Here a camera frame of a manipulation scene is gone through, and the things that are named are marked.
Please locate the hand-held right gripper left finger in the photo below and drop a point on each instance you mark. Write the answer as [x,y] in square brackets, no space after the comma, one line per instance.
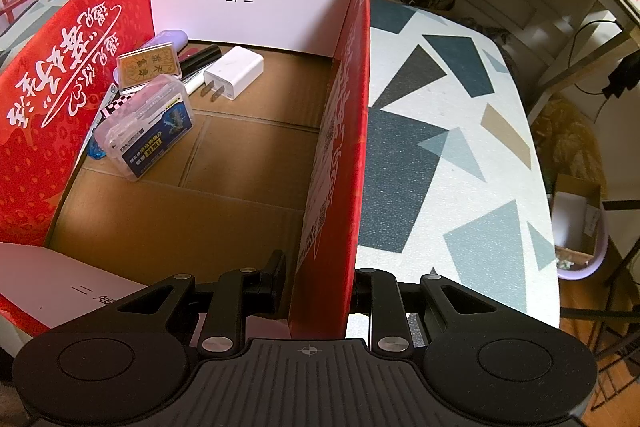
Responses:
[275,287]

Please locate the clear plastic box blue label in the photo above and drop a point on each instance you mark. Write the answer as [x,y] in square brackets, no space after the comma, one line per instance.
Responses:
[145,132]

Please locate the black pink checkered mascara tube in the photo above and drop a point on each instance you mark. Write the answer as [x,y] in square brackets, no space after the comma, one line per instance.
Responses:
[117,106]

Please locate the white charger plug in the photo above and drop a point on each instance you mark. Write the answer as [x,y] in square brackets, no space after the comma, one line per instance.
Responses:
[232,72]

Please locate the black marker pen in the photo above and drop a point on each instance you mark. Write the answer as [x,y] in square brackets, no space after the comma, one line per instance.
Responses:
[202,57]

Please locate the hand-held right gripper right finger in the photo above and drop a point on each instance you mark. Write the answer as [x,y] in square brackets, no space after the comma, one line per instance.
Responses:
[372,292]

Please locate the dark red lipstick tube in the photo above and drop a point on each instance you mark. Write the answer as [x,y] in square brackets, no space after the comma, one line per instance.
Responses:
[187,52]

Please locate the small open cardboard box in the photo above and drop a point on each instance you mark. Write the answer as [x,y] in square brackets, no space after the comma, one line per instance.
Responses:
[575,212]

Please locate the lavender basin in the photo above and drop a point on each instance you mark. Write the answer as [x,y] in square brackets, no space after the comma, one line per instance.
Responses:
[582,271]

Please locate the gold card case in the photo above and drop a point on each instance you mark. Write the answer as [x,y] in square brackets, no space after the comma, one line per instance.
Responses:
[147,67]

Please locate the purple stick container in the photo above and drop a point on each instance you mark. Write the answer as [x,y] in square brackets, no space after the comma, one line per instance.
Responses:
[170,39]

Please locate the red strawberry print cardboard box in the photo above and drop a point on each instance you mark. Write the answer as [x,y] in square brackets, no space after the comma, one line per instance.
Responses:
[40,157]

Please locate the small blue translucent bottle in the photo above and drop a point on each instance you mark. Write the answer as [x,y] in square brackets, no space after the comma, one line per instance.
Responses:
[95,152]

